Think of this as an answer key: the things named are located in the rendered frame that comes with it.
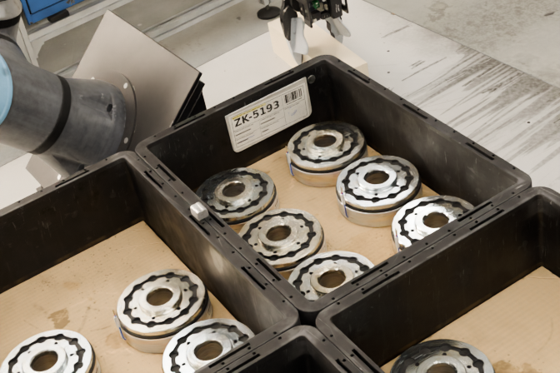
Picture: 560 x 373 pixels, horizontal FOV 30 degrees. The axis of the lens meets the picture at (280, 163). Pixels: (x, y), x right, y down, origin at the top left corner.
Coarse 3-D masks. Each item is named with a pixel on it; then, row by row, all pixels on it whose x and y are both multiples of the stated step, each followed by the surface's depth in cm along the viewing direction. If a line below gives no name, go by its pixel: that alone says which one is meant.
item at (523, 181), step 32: (320, 64) 138; (256, 96) 135; (384, 96) 129; (448, 128) 121; (480, 160) 116; (192, 192) 119; (512, 192) 110; (224, 224) 114; (448, 224) 107; (256, 256) 108; (288, 288) 104; (352, 288) 102
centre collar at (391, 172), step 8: (368, 168) 128; (376, 168) 128; (384, 168) 127; (392, 168) 127; (360, 176) 127; (368, 176) 128; (392, 176) 126; (360, 184) 126; (368, 184) 125; (384, 184) 125; (392, 184) 125
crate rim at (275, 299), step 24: (96, 168) 127; (144, 168) 125; (48, 192) 124; (168, 192) 120; (0, 216) 122; (192, 216) 116; (216, 240) 112; (240, 264) 108; (264, 288) 105; (288, 312) 101; (264, 336) 99; (216, 360) 97
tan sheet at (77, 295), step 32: (96, 256) 129; (128, 256) 128; (160, 256) 127; (32, 288) 126; (64, 288) 125; (96, 288) 124; (0, 320) 122; (32, 320) 122; (64, 320) 121; (96, 320) 120; (0, 352) 118; (96, 352) 115; (128, 352) 115
